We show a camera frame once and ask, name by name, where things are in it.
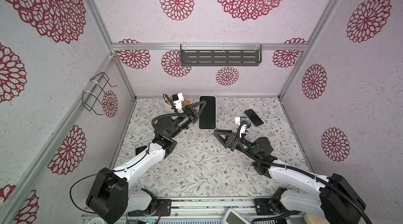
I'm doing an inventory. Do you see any black phone near left wall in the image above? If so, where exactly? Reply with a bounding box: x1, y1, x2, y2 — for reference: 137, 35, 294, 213
135, 146, 148, 155

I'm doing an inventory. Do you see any white tissue box wooden lid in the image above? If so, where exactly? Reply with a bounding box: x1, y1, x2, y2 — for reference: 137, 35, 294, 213
169, 93, 191, 110

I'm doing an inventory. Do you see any black phone far right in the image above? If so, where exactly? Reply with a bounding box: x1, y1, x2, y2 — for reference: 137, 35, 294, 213
244, 109, 264, 126

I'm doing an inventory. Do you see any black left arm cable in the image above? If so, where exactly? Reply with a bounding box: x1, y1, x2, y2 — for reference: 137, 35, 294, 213
69, 151, 149, 215

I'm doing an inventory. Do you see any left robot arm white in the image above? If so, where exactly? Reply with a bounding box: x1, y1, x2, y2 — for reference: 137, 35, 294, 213
86, 101, 207, 224

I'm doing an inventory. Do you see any white device at bottom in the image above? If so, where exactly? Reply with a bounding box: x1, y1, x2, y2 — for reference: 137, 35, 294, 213
221, 208, 250, 224

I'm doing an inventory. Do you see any black wire rack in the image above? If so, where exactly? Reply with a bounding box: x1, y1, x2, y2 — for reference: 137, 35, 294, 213
81, 72, 119, 118

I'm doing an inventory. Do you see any grey wall shelf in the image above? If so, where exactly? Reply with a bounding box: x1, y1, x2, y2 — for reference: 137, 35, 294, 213
179, 45, 262, 67

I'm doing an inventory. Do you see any metal base rail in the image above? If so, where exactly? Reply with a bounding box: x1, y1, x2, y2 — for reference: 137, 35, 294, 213
153, 196, 276, 223

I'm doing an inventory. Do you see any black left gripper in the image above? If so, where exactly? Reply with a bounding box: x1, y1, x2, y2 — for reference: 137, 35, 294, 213
170, 100, 206, 140

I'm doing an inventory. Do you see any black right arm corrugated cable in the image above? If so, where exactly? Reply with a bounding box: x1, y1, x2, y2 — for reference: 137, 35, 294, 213
236, 122, 374, 224

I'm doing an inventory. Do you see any black phone with screen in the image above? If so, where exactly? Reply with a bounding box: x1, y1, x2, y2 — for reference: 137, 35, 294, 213
199, 96, 216, 130

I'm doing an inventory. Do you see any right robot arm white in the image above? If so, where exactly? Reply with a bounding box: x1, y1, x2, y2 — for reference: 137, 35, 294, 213
214, 130, 371, 224

